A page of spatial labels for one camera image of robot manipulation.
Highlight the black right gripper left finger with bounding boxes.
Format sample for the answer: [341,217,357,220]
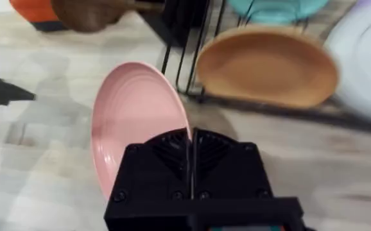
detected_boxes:
[110,128,193,203]

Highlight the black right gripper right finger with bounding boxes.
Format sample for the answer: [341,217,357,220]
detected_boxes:
[191,128,273,202]

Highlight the pink plate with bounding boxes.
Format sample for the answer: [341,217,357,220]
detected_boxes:
[90,62,192,200]

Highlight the orange-brown plate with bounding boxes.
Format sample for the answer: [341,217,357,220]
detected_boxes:
[195,26,340,109]

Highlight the teal plate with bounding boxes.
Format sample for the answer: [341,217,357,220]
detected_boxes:
[226,0,329,25]

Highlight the pale lavender plate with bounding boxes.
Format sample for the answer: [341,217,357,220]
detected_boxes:
[324,0,371,124]

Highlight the brown wooden bowl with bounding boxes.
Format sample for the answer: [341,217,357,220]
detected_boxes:
[50,0,166,33]

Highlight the orange and black object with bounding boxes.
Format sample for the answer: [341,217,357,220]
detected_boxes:
[8,0,67,32]

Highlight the black wire dish rack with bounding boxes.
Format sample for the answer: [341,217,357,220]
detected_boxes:
[137,0,371,134]

